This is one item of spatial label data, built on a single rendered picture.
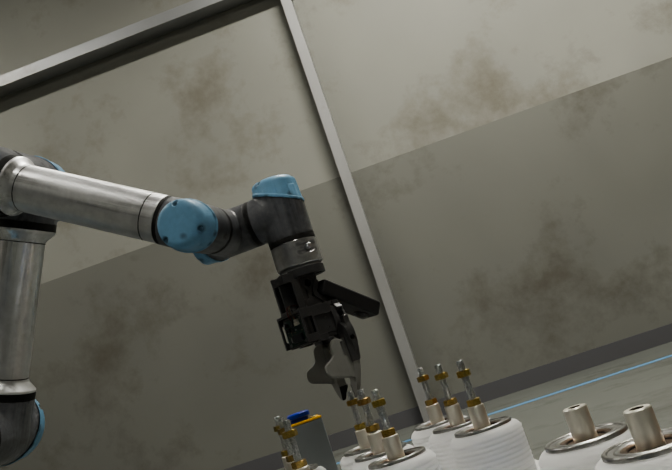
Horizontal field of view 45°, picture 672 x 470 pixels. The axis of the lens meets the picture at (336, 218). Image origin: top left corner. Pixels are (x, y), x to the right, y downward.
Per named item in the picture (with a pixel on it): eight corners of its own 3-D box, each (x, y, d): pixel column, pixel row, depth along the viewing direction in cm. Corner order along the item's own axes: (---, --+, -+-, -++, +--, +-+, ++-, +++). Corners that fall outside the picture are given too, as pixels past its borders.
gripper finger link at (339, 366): (332, 405, 121) (309, 348, 123) (363, 394, 124) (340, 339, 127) (342, 399, 118) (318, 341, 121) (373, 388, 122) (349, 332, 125)
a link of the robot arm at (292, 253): (300, 247, 134) (326, 232, 127) (309, 273, 133) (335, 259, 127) (262, 255, 129) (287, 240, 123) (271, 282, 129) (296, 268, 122)
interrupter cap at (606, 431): (566, 459, 68) (563, 451, 68) (534, 454, 75) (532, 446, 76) (644, 430, 69) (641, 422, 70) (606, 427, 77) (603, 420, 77)
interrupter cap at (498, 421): (496, 421, 108) (495, 416, 108) (522, 420, 100) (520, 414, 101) (447, 440, 105) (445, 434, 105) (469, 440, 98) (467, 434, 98)
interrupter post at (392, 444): (395, 464, 99) (386, 437, 100) (385, 465, 101) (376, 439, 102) (410, 457, 100) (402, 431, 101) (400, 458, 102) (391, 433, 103)
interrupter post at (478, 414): (488, 427, 104) (479, 402, 105) (495, 427, 102) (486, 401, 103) (471, 433, 104) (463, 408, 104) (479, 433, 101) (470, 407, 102)
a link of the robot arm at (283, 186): (255, 193, 135) (301, 175, 134) (274, 254, 133) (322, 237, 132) (238, 186, 128) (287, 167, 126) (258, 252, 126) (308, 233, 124)
